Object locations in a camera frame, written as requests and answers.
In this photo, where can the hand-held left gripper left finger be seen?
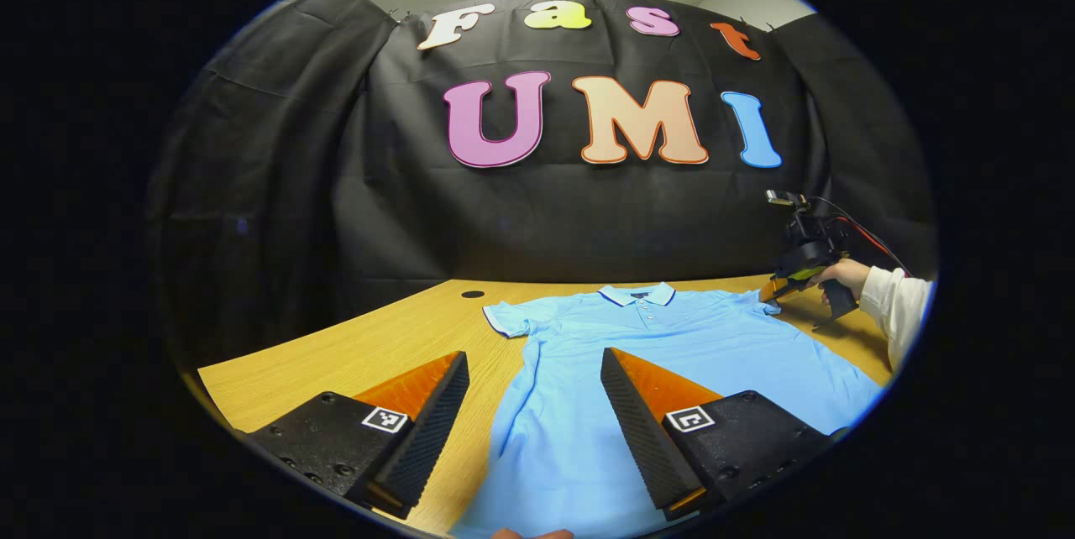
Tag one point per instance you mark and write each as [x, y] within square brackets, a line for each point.
[432, 430]

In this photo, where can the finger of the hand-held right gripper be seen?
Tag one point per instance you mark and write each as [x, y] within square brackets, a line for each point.
[768, 291]

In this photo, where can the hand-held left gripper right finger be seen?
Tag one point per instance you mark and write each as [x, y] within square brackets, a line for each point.
[638, 430]

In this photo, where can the light blue T-shirt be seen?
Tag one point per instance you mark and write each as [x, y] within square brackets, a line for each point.
[672, 337]

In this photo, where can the black backdrop cloth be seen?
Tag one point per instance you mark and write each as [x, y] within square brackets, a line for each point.
[546, 220]

